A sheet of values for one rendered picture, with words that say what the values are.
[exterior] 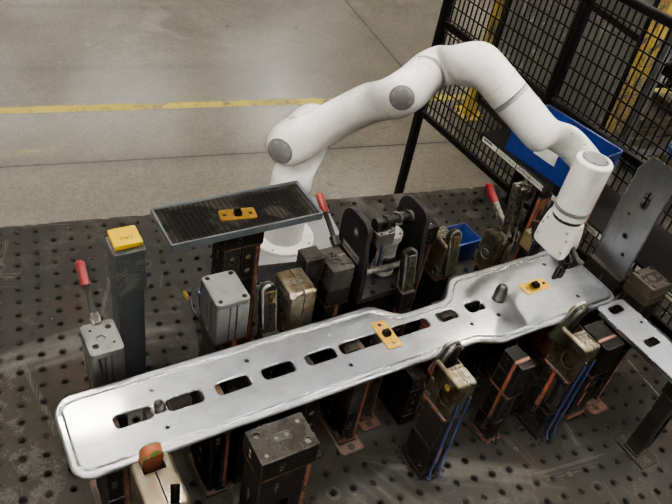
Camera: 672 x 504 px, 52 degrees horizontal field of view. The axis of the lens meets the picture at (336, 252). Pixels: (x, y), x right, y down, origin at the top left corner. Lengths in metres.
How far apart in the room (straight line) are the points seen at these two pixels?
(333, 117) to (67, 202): 2.03
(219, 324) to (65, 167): 2.43
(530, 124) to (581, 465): 0.88
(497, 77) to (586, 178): 0.30
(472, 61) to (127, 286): 0.90
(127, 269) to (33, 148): 2.47
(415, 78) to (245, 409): 0.81
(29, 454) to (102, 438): 0.39
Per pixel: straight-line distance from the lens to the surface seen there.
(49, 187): 3.67
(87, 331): 1.48
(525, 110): 1.61
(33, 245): 2.24
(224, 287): 1.48
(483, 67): 1.59
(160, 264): 2.15
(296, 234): 2.06
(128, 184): 3.67
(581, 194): 1.66
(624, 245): 2.01
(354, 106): 1.74
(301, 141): 1.80
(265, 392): 1.44
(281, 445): 1.34
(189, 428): 1.39
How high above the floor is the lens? 2.14
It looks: 40 degrees down
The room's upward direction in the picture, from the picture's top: 12 degrees clockwise
